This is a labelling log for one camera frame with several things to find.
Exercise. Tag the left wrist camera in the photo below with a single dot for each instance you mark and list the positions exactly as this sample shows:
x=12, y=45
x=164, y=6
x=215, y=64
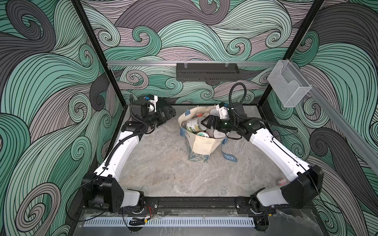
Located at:
x=151, y=103

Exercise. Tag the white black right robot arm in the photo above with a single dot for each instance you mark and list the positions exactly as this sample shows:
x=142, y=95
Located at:
x=305, y=180

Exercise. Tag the aluminium wall rail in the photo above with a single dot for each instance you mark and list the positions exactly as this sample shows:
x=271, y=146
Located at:
x=186, y=63

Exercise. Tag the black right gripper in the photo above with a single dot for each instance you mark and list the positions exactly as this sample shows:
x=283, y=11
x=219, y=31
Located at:
x=211, y=118

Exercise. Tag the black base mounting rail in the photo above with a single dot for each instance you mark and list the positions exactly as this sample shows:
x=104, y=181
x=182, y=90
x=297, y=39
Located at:
x=241, y=205

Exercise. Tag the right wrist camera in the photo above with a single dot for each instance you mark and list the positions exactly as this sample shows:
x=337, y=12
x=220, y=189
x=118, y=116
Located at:
x=224, y=111

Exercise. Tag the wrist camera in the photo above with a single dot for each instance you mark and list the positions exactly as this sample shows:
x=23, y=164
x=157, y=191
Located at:
x=224, y=111
x=151, y=103

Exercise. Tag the black perforated wall shelf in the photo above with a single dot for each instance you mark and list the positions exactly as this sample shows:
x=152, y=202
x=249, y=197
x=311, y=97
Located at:
x=207, y=73

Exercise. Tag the green label seed jar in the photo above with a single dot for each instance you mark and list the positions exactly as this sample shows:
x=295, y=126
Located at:
x=195, y=125

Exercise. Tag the pink red small toy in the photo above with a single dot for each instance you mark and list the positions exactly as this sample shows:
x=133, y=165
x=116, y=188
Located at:
x=282, y=182

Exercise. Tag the teal label seed jar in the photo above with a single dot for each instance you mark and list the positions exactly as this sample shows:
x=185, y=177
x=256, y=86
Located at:
x=203, y=134

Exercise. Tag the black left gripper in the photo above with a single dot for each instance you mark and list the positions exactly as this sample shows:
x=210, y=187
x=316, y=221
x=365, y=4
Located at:
x=166, y=118

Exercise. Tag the white slotted cable duct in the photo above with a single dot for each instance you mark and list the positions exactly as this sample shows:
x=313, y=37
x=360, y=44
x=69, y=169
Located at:
x=175, y=221

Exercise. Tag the clear acrylic wall box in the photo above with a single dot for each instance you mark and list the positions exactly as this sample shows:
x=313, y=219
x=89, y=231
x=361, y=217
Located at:
x=289, y=83

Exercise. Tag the beige canvas tote bag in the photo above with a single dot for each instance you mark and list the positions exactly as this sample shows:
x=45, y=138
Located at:
x=199, y=148

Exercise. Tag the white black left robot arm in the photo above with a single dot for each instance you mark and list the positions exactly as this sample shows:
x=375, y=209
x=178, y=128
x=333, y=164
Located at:
x=101, y=190

